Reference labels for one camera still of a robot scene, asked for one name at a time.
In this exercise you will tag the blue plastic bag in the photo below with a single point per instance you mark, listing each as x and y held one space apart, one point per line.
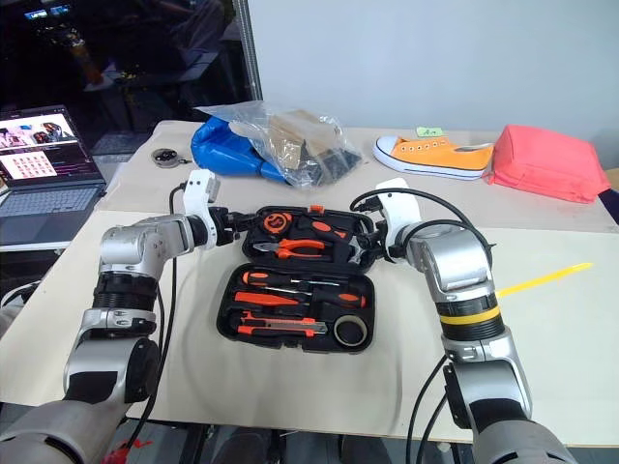
217 154

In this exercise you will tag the open laptop computer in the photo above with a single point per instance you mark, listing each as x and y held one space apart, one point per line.
43 198

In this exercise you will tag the black tool case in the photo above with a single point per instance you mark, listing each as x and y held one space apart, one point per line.
300 309

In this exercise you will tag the black tape roll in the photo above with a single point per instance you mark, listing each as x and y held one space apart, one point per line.
350 331

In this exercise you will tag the round metal disc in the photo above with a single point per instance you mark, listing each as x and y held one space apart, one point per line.
164 156

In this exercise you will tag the orange black tape measure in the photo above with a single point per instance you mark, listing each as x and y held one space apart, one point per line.
276 222

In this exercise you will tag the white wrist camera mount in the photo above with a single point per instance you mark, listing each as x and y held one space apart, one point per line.
199 193
399 203

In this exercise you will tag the green sticky note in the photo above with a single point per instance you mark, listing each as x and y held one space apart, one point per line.
429 131

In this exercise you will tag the aluminium frame post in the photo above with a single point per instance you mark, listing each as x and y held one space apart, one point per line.
251 53

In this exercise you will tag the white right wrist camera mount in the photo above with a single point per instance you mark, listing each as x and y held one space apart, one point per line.
399 203

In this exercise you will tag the orange black utility knife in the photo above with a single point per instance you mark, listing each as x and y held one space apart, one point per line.
271 325

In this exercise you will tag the orange black screwdriver thin shaft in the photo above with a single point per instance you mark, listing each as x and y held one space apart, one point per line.
255 277

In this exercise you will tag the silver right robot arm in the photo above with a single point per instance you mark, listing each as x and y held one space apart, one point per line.
459 261

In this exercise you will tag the yellow plastic stick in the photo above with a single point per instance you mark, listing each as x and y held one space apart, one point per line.
546 276

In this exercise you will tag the orange white sneaker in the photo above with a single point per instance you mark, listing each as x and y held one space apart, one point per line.
435 154

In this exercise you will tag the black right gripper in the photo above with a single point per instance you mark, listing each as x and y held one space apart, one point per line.
382 241

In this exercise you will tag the short orange black screwdriver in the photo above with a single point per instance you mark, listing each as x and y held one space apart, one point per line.
323 227

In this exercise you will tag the clear plastic bag with parts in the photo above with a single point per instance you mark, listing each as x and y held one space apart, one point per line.
300 145

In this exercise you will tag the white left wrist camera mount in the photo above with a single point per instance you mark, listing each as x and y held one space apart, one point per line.
199 193

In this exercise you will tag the pink red fabric pouch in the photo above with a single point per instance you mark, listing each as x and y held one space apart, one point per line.
546 164

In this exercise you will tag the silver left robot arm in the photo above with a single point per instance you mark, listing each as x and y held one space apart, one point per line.
126 251

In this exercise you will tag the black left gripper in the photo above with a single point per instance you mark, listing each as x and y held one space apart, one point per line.
220 226

